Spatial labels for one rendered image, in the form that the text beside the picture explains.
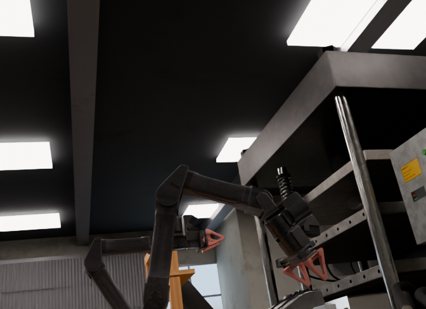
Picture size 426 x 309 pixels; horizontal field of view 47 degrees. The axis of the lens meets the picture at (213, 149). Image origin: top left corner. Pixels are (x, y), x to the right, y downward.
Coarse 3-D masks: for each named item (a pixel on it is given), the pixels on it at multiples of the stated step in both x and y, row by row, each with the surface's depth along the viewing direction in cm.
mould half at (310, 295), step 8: (296, 296) 169; (304, 296) 164; (312, 296) 165; (320, 296) 166; (280, 304) 176; (288, 304) 163; (296, 304) 162; (304, 304) 163; (312, 304) 164; (320, 304) 165
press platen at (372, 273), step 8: (400, 264) 200; (408, 264) 201; (416, 264) 202; (424, 264) 203; (360, 272) 219; (368, 272) 213; (376, 272) 208; (400, 272) 200; (344, 280) 231; (352, 280) 225; (360, 280) 219; (368, 280) 213; (320, 288) 252; (328, 288) 245; (336, 288) 238; (344, 288) 231
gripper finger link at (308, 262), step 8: (320, 248) 127; (296, 256) 125; (304, 256) 126; (312, 256) 124; (320, 256) 127; (296, 264) 127; (304, 264) 124; (312, 264) 124; (320, 264) 127; (320, 272) 125
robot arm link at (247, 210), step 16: (176, 176) 130; (192, 176) 131; (160, 192) 128; (176, 192) 128; (192, 192) 132; (208, 192) 131; (224, 192) 131; (240, 192) 131; (256, 192) 131; (240, 208) 133; (256, 208) 130
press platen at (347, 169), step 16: (368, 160) 219; (384, 160) 222; (336, 176) 243; (352, 176) 238; (384, 176) 245; (320, 192) 257; (336, 192) 259; (352, 192) 263; (384, 192) 272; (400, 192) 276; (320, 208) 284; (336, 208) 289; (320, 224) 320; (336, 224) 326
